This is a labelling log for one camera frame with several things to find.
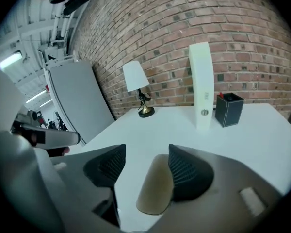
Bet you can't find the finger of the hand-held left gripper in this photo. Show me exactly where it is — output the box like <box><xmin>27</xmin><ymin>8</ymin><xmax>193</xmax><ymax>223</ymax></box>
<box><xmin>11</xmin><ymin>123</ymin><xmax>81</xmax><ymax>155</ymax></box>

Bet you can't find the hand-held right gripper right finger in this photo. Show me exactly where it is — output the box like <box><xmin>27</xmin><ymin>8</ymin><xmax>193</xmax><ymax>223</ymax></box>
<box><xmin>145</xmin><ymin>144</ymin><xmax>283</xmax><ymax>233</ymax></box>

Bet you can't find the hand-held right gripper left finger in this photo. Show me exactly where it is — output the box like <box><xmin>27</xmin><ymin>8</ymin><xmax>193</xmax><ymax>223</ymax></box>
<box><xmin>48</xmin><ymin>144</ymin><xmax>127</xmax><ymax>233</ymax></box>

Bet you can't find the brown oval object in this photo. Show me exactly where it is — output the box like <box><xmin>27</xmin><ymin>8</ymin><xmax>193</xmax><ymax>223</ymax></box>
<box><xmin>135</xmin><ymin>153</ymin><xmax>175</xmax><ymax>216</ymax></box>

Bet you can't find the grey partition panel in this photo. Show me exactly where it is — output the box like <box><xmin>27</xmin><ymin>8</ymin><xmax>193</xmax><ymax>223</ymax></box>
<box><xmin>44</xmin><ymin>59</ymin><xmax>116</xmax><ymax>145</ymax></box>

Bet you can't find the person's white shirt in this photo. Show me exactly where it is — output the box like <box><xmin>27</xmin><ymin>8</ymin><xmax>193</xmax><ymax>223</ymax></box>
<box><xmin>0</xmin><ymin>64</ymin><xmax>71</xmax><ymax>233</ymax></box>

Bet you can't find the black square pen holder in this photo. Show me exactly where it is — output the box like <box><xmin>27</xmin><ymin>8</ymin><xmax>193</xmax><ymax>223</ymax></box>
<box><xmin>214</xmin><ymin>93</ymin><xmax>245</xmax><ymax>128</ymax></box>

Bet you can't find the ceiling light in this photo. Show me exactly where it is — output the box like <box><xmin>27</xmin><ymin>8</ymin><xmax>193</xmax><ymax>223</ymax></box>
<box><xmin>0</xmin><ymin>51</ymin><xmax>23</xmax><ymax>69</ymax></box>

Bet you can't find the cream upright binder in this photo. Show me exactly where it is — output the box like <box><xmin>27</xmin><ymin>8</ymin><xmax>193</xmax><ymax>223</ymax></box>
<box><xmin>188</xmin><ymin>41</ymin><xmax>214</xmax><ymax>131</ymax></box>

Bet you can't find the white shade table lamp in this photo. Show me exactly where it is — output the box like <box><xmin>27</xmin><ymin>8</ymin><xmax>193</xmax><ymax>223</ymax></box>
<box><xmin>122</xmin><ymin>60</ymin><xmax>156</xmax><ymax>119</ymax></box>

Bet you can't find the black head camera mount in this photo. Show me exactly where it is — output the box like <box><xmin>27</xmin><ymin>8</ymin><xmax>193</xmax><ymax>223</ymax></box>
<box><xmin>49</xmin><ymin>0</ymin><xmax>94</xmax><ymax>16</ymax></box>

